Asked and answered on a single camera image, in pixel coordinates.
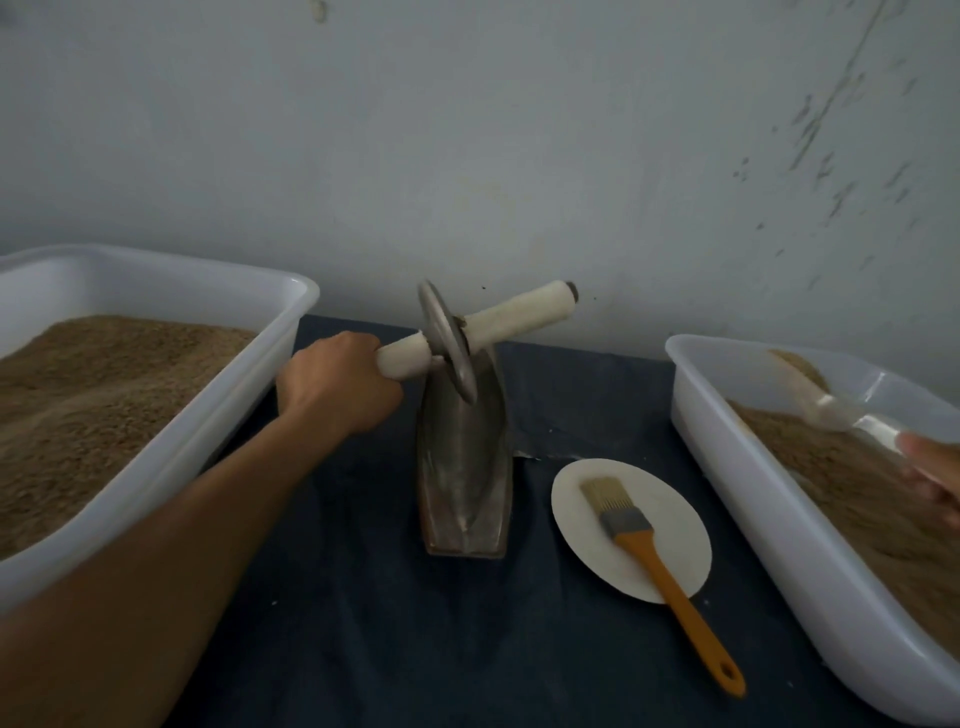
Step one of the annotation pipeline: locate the person's right hand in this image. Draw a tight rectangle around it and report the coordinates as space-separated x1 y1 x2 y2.
897 432 960 530

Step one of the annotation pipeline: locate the person's left hand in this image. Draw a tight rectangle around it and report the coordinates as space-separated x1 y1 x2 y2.
276 331 405 441

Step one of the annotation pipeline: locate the large brown grain heap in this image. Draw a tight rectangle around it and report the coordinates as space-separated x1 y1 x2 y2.
732 351 960 659
0 315 260 561

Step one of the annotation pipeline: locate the white plastic scoop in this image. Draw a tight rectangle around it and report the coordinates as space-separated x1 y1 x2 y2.
768 349 960 494

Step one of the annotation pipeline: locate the boat-shaped metal grinding trough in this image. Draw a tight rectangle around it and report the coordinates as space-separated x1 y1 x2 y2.
415 352 516 560

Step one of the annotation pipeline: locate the metal grinding wheel with handle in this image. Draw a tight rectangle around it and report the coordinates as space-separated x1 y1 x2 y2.
375 279 581 405

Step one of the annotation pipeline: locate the white plastic tub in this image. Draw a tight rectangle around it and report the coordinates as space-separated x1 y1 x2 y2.
0 244 321 617
664 333 960 728

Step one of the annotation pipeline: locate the dark blue table cloth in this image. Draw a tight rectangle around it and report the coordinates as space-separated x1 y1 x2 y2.
165 313 902 728

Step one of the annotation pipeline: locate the white round plate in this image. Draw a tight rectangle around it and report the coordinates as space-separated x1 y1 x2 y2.
550 457 714 605

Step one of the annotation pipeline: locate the orange-handled paint brush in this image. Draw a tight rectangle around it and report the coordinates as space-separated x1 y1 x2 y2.
580 475 749 699

